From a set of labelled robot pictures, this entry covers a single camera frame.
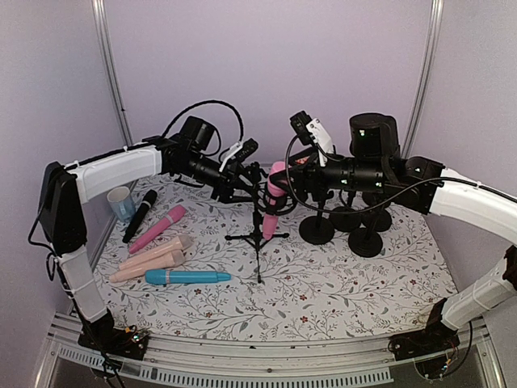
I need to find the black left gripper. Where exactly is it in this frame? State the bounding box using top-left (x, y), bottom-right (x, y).
top-left (179, 150), bottom-right (262, 204)

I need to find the pink microphone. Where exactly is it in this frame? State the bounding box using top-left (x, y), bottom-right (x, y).
top-left (128, 205), bottom-right (186, 254)
top-left (263, 161), bottom-right (286, 241)

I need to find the black straight stand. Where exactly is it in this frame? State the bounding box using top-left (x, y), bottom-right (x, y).
top-left (299, 192), bottom-right (334, 245)

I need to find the black tripod shock mount stand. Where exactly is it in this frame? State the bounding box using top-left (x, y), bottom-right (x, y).
top-left (225, 169), bottom-right (296, 284)

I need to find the black stand of blue microphone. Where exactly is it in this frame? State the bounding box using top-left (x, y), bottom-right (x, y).
top-left (329, 191), bottom-right (362, 233)

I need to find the black round stand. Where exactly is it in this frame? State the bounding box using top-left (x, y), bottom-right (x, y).
top-left (361, 192), bottom-right (387, 206)
top-left (361, 208), bottom-right (393, 232)
top-left (348, 210), bottom-right (383, 258)

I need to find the beige microphone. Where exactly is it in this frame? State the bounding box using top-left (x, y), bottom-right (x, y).
top-left (109, 250), bottom-right (186, 283)
top-left (119, 234), bottom-right (194, 270)

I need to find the black microphone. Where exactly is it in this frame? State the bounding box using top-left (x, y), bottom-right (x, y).
top-left (122, 189), bottom-right (158, 243)

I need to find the blue microphone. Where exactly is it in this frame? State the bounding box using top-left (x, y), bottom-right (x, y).
top-left (145, 269), bottom-right (232, 285)

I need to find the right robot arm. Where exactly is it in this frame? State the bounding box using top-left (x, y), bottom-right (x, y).
top-left (266, 112), bottom-right (516, 352)

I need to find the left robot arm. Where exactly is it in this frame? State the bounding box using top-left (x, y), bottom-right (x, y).
top-left (35, 116), bottom-right (259, 351)

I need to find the red patterned white bowl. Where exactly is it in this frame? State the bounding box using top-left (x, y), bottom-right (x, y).
top-left (289, 153), bottom-right (317, 166)

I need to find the blue ceramic mug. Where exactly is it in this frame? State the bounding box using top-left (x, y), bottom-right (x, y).
top-left (107, 186), bottom-right (136, 224)

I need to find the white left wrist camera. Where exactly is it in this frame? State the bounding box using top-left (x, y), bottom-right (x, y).
top-left (219, 138), bottom-right (259, 173)

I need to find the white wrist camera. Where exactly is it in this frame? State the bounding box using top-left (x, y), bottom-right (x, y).
top-left (219, 138), bottom-right (259, 173)
top-left (290, 111), bottom-right (334, 167)

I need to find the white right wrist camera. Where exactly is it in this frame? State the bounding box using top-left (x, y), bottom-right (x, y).
top-left (290, 111), bottom-right (334, 167)

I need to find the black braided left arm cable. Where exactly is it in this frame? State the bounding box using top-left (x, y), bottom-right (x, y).
top-left (161, 99), bottom-right (246, 150)

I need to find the aluminium front frame rail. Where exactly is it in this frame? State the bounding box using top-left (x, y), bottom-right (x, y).
top-left (33, 314), bottom-right (511, 387)

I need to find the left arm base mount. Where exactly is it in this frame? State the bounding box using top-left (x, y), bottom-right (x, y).
top-left (78, 320), bottom-right (150, 361)

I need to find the aluminium left corner post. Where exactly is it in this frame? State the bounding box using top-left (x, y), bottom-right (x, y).
top-left (91, 0), bottom-right (134, 146)

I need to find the aluminium corner post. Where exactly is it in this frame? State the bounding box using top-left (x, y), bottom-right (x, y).
top-left (401, 0), bottom-right (444, 158)
top-left (91, 0), bottom-right (134, 146)

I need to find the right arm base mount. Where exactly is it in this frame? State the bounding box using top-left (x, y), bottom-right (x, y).
top-left (388, 298), bottom-right (473, 381)

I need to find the aluminium right corner post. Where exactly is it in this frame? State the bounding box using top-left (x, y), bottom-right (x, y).
top-left (401, 0), bottom-right (444, 158)

